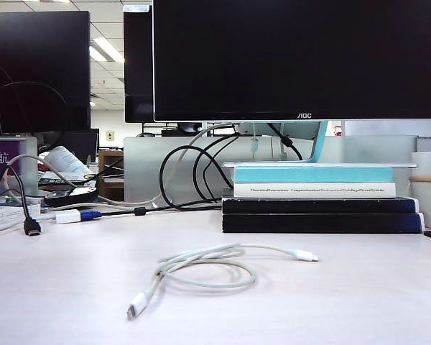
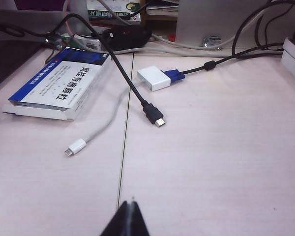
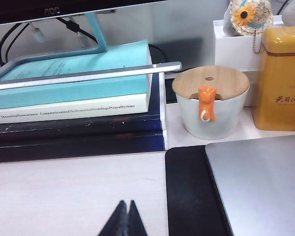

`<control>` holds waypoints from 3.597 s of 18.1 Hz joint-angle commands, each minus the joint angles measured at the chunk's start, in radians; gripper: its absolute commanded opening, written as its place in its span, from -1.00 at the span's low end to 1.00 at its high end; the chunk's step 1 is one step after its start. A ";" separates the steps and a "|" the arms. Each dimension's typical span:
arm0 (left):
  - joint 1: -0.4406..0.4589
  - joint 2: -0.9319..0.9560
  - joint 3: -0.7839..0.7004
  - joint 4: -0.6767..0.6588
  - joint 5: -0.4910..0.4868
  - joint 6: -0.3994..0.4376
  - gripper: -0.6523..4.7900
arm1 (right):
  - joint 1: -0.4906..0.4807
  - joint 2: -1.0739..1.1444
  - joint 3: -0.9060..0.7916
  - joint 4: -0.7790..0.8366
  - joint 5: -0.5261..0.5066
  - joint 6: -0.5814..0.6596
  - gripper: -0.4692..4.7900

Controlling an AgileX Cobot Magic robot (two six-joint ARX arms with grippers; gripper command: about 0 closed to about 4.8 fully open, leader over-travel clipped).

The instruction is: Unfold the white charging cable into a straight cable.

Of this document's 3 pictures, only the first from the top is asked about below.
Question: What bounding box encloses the long grey cable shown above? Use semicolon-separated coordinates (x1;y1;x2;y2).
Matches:
98;122;236;208

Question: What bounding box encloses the teal book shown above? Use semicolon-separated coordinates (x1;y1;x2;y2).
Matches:
233;166;395;183

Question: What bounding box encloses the black AOC monitor white bezel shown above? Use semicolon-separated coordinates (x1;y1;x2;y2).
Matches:
152;0;431;123

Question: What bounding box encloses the black round flat device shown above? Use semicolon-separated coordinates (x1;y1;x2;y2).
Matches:
44;186;98;208

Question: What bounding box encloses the wide black monitor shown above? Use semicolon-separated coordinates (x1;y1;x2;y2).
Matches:
0;9;92;134

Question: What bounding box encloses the white adapter blue plug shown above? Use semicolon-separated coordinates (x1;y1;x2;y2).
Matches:
39;211;83;224

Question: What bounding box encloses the white box printed label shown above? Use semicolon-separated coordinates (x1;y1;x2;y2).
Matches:
0;204;41;234

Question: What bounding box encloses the narrow black monitor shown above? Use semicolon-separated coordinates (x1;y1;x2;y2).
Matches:
123;5;155;124

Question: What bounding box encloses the white bottle blue print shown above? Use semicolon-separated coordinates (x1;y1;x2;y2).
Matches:
42;145;94;177

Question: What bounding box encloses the small black background monitor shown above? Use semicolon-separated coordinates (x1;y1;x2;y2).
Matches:
39;128;100;163

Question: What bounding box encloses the white charging cable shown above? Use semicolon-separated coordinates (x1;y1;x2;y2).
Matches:
126;242;320;322

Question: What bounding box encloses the grey white arched cable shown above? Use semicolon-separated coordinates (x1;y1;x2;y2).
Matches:
6;154;83;190

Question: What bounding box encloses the brown wooden cabinet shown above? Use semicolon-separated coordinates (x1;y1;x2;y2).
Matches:
98;149;126;201

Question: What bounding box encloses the light blue monitor stand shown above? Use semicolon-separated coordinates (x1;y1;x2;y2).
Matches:
222;120;420;169

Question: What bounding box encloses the black HDMI cable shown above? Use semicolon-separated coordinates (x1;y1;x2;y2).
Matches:
0;165;42;237

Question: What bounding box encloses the blue VGA plug black cable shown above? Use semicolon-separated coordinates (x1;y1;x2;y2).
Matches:
79;199;223;220

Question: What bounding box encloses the white book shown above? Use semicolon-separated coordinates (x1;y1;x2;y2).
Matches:
233;182;397;198

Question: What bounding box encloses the dark navy book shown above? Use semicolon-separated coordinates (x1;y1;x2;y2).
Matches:
221;212;425;234
221;196;420;214

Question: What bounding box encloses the black looped power cable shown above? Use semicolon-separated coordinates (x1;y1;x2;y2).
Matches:
159;133;240;210
194;134;240;202

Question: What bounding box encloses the ceiling light panel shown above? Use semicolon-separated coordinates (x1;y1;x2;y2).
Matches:
89;37;125;64

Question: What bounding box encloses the black monitor cable with ferrite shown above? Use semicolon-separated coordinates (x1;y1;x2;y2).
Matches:
267;122;303;161

